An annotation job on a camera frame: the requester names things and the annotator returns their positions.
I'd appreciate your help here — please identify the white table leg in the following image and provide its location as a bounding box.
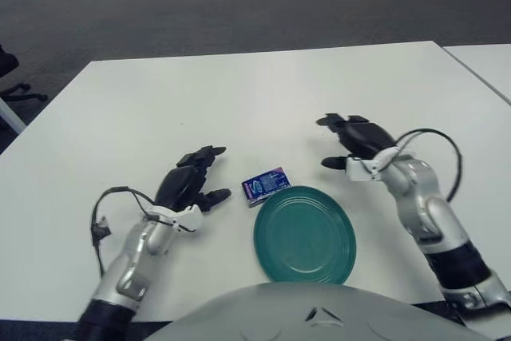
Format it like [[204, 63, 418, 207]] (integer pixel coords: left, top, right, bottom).
[[0, 97, 27, 134]]

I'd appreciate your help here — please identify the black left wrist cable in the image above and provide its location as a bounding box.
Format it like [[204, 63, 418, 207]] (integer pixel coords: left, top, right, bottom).
[[89, 185, 188, 278]]

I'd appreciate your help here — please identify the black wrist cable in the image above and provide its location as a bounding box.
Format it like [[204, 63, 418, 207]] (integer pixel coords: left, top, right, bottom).
[[373, 128, 465, 203], [89, 185, 188, 278]]

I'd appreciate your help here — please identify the blue gum pack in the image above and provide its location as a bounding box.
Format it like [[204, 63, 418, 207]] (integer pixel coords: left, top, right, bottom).
[[241, 168, 293, 209]]

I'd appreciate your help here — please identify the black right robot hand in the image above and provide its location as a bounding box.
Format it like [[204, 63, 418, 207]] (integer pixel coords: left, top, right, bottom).
[[315, 113, 400, 172]]

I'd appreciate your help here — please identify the white side table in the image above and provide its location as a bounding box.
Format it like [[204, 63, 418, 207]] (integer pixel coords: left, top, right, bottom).
[[442, 42, 511, 105]]

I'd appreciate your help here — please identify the green round plate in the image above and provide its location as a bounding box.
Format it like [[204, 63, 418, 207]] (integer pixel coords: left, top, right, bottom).
[[252, 185, 358, 285]]

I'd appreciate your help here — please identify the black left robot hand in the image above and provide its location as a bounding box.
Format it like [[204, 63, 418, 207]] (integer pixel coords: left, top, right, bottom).
[[153, 145, 232, 214]]

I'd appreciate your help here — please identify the grey robot torso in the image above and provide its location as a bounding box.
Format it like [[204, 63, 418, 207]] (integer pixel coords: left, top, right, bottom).
[[145, 281, 496, 341]]

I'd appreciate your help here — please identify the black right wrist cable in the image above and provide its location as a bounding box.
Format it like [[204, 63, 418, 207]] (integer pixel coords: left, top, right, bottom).
[[373, 128, 465, 203]]

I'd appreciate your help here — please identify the black office chair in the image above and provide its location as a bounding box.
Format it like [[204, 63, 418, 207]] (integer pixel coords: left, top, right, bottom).
[[0, 43, 49, 105]]

